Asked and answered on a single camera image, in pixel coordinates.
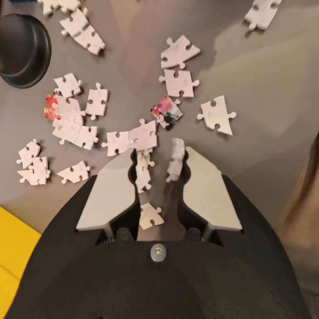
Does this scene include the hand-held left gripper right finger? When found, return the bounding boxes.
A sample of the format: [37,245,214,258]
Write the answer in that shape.
[177,147,243,235]

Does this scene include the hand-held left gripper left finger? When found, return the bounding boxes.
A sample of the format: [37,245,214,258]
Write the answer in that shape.
[75,148,140,236]

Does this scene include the single white puzzle piece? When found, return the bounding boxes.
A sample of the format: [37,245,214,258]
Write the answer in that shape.
[165,138,186,183]

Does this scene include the white puzzle pieces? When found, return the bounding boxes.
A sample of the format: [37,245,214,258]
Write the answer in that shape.
[16,0,283,231]

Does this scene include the pink and blue puzzle piece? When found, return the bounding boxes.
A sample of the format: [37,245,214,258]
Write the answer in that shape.
[150,96,183,132]

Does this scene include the pink red printed puzzle piece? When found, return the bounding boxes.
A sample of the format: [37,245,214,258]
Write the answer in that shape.
[44,93,62,120]

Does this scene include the black round puzzle stand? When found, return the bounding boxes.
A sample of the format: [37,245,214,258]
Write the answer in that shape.
[0,14,52,89]

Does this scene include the person's beige trousers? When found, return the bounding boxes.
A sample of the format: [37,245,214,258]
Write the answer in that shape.
[277,130,319,250]

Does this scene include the yellow plastic bin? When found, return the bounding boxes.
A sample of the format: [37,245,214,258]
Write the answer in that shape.
[0,206,41,319]

